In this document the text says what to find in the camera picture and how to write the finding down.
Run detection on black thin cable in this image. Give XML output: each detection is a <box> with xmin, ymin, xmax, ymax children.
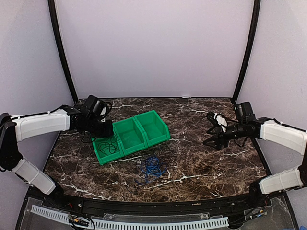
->
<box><xmin>97</xmin><ymin>134</ymin><xmax>119</xmax><ymax>156</ymax></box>

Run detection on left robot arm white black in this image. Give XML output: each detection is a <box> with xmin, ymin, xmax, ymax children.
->
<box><xmin>0</xmin><ymin>95</ymin><xmax>113</xmax><ymax>209</ymax></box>

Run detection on black cable on table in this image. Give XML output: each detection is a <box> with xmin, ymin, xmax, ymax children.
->
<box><xmin>126</xmin><ymin>176</ymin><xmax>149</xmax><ymax>194</ymax></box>

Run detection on green plastic three-compartment bin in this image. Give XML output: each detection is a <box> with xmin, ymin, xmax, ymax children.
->
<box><xmin>92</xmin><ymin>110</ymin><xmax>170</xmax><ymax>165</ymax></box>

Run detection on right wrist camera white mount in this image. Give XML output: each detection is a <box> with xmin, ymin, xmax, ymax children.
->
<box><xmin>206</xmin><ymin>112</ymin><xmax>228</xmax><ymax>131</ymax></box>

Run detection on white slotted cable duct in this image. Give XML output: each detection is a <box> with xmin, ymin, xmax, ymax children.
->
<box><xmin>30</xmin><ymin>205</ymin><xmax>229</xmax><ymax>230</ymax></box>

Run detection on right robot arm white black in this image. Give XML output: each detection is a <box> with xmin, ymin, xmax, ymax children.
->
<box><xmin>203</xmin><ymin>102</ymin><xmax>307</xmax><ymax>208</ymax></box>

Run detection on blue tangled cable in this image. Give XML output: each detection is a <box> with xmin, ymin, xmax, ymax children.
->
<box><xmin>135</xmin><ymin>156</ymin><xmax>168</xmax><ymax>185</ymax></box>

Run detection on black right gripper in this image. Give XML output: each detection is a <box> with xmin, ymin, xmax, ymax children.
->
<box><xmin>203</xmin><ymin>122</ymin><xmax>246</xmax><ymax>150</ymax></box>

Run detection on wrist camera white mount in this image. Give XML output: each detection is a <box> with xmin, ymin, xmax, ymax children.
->
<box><xmin>206</xmin><ymin>112</ymin><xmax>228</xmax><ymax>131</ymax></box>
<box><xmin>98</xmin><ymin>101</ymin><xmax>113</xmax><ymax>122</ymax></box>

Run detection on black frame post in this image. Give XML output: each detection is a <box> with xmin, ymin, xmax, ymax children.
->
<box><xmin>232</xmin><ymin>0</ymin><xmax>261</xmax><ymax>104</ymax></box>
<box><xmin>47</xmin><ymin>0</ymin><xmax>79</xmax><ymax>103</ymax></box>

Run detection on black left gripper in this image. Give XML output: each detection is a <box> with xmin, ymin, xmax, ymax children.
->
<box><xmin>85</xmin><ymin>116</ymin><xmax>113</xmax><ymax>138</ymax></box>

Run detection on black frame post left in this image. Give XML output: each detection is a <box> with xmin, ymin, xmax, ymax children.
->
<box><xmin>47</xmin><ymin>0</ymin><xmax>79</xmax><ymax>103</ymax></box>

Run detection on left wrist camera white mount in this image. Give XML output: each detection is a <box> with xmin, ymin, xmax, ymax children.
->
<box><xmin>98</xmin><ymin>101</ymin><xmax>113</xmax><ymax>122</ymax></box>

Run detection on black front rail base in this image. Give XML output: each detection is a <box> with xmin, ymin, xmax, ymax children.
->
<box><xmin>14</xmin><ymin>185</ymin><xmax>300</xmax><ymax>230</ymax></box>

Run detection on black frame post right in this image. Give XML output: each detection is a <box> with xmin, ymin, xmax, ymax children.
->
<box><xmin>232</xmin><ymin>0</ymin><xmax>261</xmax><ymax>104</ymax></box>

